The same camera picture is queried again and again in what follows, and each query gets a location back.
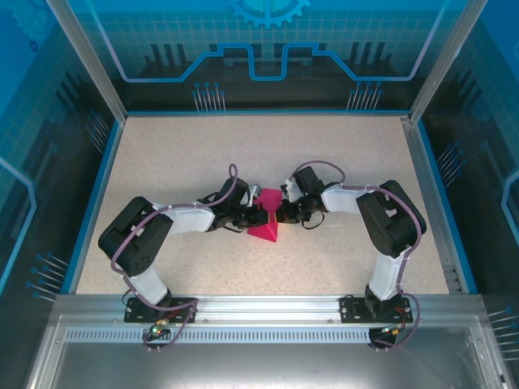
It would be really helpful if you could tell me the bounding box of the slotted grey cable duct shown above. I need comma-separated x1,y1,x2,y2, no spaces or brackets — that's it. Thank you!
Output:
64,328,406,344

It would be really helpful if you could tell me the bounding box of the aluminium mounting rail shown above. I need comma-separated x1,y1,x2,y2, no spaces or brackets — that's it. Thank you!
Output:
54,293,484,326

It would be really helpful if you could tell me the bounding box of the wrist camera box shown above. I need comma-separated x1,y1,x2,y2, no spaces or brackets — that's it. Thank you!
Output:
279,177,300,202
245,184,263,207

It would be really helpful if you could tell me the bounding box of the left cable connector with LED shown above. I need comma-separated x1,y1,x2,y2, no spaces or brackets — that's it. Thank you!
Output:
146,318,170,340

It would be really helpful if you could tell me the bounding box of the cable connector with led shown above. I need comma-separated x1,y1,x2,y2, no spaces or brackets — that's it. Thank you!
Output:
379,323,407,338
146,318,170,340

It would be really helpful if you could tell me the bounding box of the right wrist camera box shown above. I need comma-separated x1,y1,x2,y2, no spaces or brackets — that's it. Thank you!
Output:
279,177,300,202

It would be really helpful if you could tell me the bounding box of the aluminium table side rail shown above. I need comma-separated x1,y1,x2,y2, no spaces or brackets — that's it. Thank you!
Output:
399,115,465,295

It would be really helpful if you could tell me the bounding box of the shiny metal sheet tray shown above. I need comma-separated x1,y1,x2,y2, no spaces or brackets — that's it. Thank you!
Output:
24,315,508,389

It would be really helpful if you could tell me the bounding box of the right cable connector with LED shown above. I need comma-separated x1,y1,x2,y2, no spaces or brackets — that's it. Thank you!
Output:
379,323,407,338

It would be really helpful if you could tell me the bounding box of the pink square paper sheet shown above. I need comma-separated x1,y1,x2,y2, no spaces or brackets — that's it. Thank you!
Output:
247,187,284,245

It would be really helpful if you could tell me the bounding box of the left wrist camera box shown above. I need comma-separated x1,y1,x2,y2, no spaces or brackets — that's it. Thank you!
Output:
245,184,263,207

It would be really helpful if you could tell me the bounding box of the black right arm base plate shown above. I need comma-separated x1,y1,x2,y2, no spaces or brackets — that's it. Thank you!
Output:
339,295,414,324

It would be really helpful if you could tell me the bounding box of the thin black right gripper wire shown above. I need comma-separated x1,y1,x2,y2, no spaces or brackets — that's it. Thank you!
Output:
301,213,326,232

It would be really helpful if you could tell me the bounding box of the aluminium frame post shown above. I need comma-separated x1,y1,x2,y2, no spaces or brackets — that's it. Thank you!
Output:
45,0,129,122
407,0,491,122

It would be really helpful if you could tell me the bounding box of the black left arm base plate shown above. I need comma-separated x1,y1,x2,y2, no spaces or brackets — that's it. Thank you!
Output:
123,297,199,324

